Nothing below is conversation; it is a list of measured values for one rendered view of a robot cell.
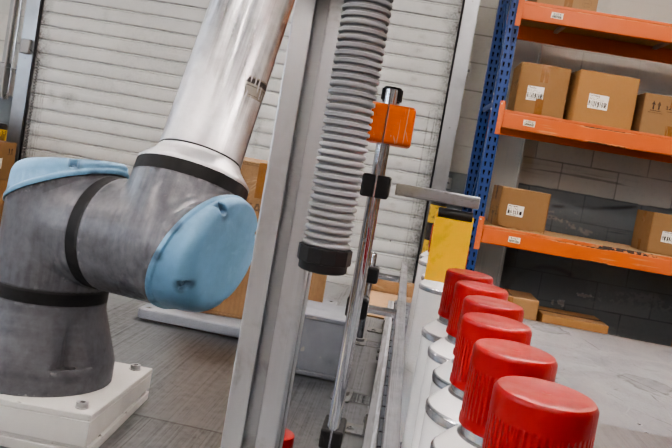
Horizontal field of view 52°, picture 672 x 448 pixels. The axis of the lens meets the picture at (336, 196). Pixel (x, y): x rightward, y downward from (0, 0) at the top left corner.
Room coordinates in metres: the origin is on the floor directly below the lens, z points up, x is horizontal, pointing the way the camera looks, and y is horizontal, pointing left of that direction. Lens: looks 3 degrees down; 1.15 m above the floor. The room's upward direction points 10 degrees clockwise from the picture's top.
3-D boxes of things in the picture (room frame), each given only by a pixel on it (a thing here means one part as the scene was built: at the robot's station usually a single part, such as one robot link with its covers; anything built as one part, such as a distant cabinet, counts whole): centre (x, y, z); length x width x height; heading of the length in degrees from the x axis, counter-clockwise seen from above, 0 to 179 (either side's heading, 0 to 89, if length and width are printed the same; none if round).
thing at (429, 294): (0.67, -0.12, 0.98); 0.05 x 0.05 x 0.20
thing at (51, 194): (0.72, 0.27, 1.04); 0.13 x 0.12 x 0.14; 68
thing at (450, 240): (0.54, -0.10, 1.09); 0.03 x 0.01 x 0.06; 84
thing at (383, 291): (1.58, -0.22, 0.85); 0.30 x 0.26 x 0.04; 174
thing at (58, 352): (0.71, 0.28, 0.92); 0.15 x 0.15 x 0.10
